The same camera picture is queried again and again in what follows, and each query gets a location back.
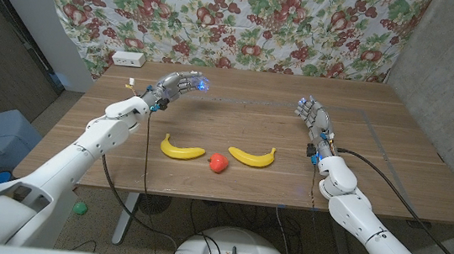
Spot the floral fruit print backdrop cloth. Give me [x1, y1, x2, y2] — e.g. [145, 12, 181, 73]
[21, 0, 434, 114]

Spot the grey floor cable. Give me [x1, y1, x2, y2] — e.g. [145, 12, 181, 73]
[271, 206, 320, 254]

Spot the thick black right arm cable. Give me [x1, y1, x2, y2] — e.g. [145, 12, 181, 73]
[325, 147, 454, 254]

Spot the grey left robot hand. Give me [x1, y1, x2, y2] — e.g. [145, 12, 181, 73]
[140, 65, 212, 115]

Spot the round black floor fan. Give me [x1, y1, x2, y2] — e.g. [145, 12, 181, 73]
[136, 192, 173, 218]

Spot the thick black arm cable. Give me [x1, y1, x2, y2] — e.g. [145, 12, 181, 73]
[325, 147, 454, 254]
[90, 153, 188, 254]

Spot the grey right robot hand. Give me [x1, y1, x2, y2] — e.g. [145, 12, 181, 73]
[290, 94, 340, 158]

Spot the small green ball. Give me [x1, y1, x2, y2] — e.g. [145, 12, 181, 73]
[71, 200, 89, 216]

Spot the red toy apple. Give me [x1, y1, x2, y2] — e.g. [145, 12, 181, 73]
[206, 151, 231, 174]

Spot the white power strip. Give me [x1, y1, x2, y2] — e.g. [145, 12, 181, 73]
[110, 49, 148, 69]

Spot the yellow toy banana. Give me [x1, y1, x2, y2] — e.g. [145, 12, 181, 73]
[226, 142, 277, 170]
[159, 132, 208, 162]

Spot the metal table leg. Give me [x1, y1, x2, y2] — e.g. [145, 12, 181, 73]
[325, 211, 357, 254]
[111, 190, 140, 248]

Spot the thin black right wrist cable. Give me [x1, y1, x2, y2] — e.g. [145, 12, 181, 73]
[303, 163, 349, 254]

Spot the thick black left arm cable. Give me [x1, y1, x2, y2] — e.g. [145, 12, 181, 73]
[90, 153, 188, 254]

